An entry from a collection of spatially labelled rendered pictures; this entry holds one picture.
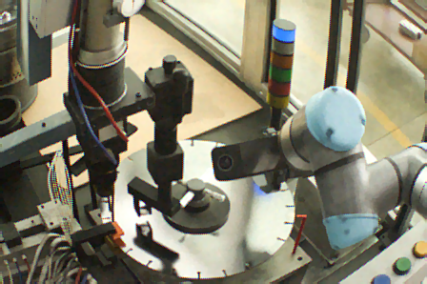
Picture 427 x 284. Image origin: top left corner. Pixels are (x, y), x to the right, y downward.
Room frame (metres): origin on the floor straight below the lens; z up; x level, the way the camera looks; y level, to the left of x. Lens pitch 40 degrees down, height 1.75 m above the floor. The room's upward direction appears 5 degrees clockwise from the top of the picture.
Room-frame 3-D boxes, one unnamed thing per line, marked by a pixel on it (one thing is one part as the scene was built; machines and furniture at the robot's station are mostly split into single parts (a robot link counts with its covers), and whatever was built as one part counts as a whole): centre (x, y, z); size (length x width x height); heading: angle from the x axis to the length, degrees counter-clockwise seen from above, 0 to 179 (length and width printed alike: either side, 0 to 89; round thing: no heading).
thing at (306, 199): (0.93, -0.28, 0.82); 0.18 x 0.18 x 0.15; 36
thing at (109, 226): (0.67, 0.18, 0.95); 0.10 x 0.03 x 0.07; 126
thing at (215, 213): (0.78, 0.02, 0.96); 0.11 x 0.11 x 0.03
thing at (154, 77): (0.72, 0.06, 1.17); 0.06 x 0.05 x 0.20; 117
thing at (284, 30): (1.05, -0.11, 1.14); 0.05 x 0.04 x 0.03; 36
